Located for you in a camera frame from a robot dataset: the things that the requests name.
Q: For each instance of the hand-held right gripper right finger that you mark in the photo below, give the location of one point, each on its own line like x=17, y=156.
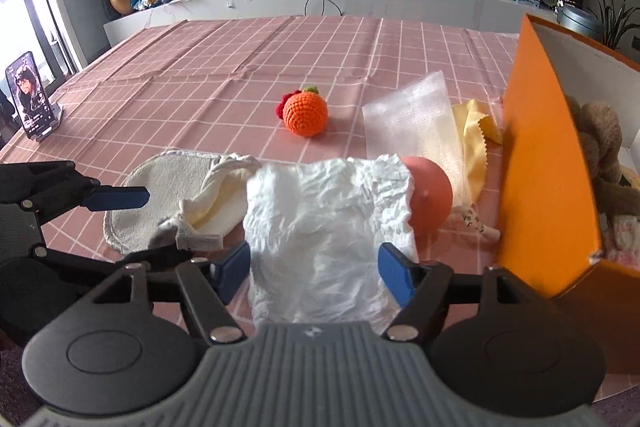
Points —
x=395, y=272

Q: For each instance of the clear plastic bag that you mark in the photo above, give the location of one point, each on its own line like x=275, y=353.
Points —
x=325, y=232
x=415, y=117

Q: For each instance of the blue snack bag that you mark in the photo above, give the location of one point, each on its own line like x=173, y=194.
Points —
x=145, y=1

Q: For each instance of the grey lidded bin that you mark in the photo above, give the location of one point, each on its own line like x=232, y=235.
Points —
x=577, y=23

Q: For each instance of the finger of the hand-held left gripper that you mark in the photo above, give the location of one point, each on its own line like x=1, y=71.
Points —
x=100, y=259
x=122, y=198

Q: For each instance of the white marble tv cabinet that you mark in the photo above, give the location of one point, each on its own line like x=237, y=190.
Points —
x=400, y=7

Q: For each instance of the pink checkered tablecloth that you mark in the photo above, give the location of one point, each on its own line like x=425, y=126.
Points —
x=200, y=67

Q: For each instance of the pink white knitted piece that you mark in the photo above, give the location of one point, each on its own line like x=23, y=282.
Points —
x=622, y=239

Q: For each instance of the orange crochet fruit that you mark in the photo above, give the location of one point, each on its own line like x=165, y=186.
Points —
x=305, y=114

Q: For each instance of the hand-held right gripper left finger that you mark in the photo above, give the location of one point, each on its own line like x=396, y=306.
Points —
x=232, y=269

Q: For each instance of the white printed wrapper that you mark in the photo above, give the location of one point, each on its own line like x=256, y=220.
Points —
x=475, y=221

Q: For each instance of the orange cardboard box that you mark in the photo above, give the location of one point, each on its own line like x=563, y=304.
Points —
x=540, y=187

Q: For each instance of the long-leaved potted plant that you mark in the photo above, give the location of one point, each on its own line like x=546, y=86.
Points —
x=615, y=17

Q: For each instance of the white towel cloth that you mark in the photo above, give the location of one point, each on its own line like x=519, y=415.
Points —
x=160, y=187

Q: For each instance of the brown plush toy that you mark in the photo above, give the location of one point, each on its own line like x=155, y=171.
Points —
x=600, y=132

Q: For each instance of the yellow cleaning cloth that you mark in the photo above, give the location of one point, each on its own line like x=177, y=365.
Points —
x=475, y=122

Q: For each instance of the pink ball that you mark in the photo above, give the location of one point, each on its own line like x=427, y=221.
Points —
x=430, y=197

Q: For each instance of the phone stand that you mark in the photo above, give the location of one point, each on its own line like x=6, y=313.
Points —
x=52, y=122

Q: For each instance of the smartphone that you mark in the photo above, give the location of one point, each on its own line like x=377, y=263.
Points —
x=27, y=92

